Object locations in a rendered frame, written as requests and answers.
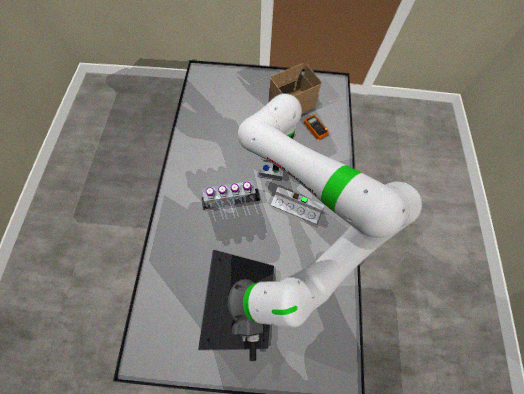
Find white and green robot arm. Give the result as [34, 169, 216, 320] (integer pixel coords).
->
[228, 94, 422, 361]

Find white button panel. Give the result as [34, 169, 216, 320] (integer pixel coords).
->
[257, 157, 283, 181]

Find orange multimeter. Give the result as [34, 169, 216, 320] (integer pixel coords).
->
[304, 115, 329, 140]

